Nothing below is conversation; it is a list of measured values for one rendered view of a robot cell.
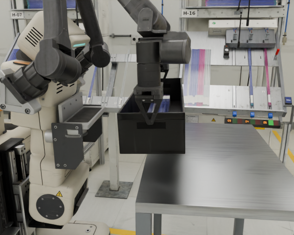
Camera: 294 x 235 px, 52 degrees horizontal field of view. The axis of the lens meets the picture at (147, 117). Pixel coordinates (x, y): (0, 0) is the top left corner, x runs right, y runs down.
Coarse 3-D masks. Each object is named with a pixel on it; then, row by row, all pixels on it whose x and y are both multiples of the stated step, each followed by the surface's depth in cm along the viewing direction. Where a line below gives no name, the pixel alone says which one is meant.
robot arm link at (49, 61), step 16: (48, 0) 80; (64, 0) 82; (48, 16) 80; (64, 16) 81; (48, 32) 79; (64, 32) 80; (48, 48) 76; (64, 48) 81; (48, 64) 75; (64, 64) 76; (80, 64) 84
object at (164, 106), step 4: (164, 96) 125; (168, 96) 125; (164, 100) 117; (168, 100) 117; (152, 104) 111; (164, 104) 111; (168, 104) 111; (152, 108) 106; (160, 108) 106; (164, 108) 106; (168, 108) 108
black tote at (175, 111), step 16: (176, 80) 129; (176, 96) 130; (128, 112) 90; (160, 112) 75; (176, 112) 74; (128, 128) 77; (144, 128) 76; (160, 128) 76; (176, 128) 75; (128, 144) 78; (144, 144) 77; (160, 144) 77; (176, 144) 77
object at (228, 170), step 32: (192, 128) 132; (224, 128) 132; (160, 160) 99; (192, 160) 99; (224, 160) 99; (256, 160) 99; (160, 192) 80; (192, 192) 80; (224, 192) 80; (256, 192) 80; (288, 192) 80; (160, 224) 153
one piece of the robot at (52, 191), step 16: (16, 64) 91; (48, 96) 93; (64, 96) 105; (16, 112) 101; (48, 112) 100; (32, 128) 103; (48, 128) 101; (32, 144) 105; (48, 144) 104; (32, 160) 103; (48, 160) 103; (32, 176) 104; (48, 176) 103; (64, 176) 108; (80, 176) 114; (32, 192) 106; (48, 192) 105; (64, 192) 104; (32, 208) 107; (48, 208) 106; (64, 208) 106; (64, 224) 108
